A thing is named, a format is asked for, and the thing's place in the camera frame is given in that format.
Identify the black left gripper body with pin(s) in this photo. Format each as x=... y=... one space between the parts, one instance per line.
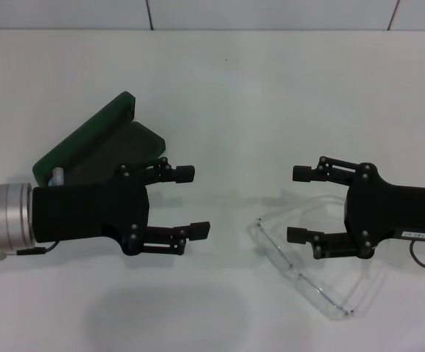
x=88 y=210

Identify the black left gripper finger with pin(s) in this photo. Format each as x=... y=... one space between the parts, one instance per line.
x=198 y=230
x=185 y=174

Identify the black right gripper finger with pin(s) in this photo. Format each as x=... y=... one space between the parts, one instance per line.
x=302 y=173
x=298 y=235

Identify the clear plastic glasses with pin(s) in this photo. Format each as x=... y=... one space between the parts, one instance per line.
x=275 y=245

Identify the green glasses case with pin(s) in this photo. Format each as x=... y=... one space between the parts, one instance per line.
x=88 y=128

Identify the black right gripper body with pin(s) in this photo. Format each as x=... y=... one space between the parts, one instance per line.
x=388 y=212

